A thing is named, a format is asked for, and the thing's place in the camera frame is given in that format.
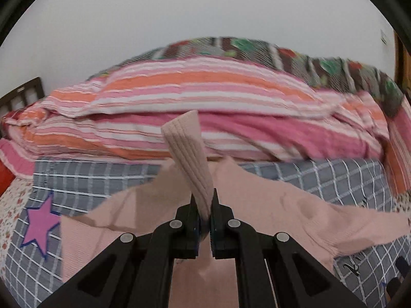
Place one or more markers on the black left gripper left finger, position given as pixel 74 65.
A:
pixel 134 271

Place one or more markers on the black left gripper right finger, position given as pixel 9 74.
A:
pixel 273 271

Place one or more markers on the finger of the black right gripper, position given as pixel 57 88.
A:
pixel 397 289

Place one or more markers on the pink knitted sweater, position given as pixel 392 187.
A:
pixel 325 230

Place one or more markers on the grey checked duvet cover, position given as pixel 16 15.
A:
pixel 79 186

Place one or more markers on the floral print bed sheet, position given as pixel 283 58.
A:
pixel 12 202

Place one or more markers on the red pillow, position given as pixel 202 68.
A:
pixel 6 178

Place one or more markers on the pink orange striped blanket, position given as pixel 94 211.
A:
pixel 246 111

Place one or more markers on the dark floral patterned quilt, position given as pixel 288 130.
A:
pixel 342 75

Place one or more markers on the dark wooden bed headboard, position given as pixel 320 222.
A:
pixel 23 95

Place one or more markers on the white wall socket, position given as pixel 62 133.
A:
pixel 383 37

